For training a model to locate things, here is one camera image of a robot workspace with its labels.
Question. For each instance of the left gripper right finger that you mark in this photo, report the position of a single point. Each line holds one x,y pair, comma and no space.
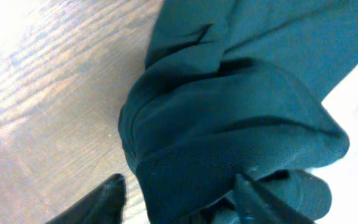
259,202

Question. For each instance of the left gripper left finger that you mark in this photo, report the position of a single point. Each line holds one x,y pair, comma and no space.
103,205

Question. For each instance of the black t-shirt with logo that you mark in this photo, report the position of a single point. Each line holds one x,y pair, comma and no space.
232,92

